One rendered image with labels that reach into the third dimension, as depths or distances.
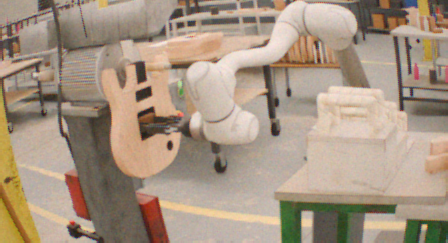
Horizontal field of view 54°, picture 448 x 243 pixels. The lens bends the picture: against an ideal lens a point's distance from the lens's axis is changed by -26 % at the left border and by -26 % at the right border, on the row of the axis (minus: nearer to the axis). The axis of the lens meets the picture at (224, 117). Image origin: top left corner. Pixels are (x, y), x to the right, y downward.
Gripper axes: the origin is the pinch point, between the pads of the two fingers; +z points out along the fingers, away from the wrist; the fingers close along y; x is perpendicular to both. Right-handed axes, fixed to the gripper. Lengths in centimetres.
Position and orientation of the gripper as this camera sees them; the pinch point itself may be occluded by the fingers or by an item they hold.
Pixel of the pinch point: (148, 123)
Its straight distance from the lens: 195.5
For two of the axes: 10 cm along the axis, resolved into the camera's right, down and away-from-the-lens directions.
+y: 5.3, -2.7, 8.0
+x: -1.3, -9.6, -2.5
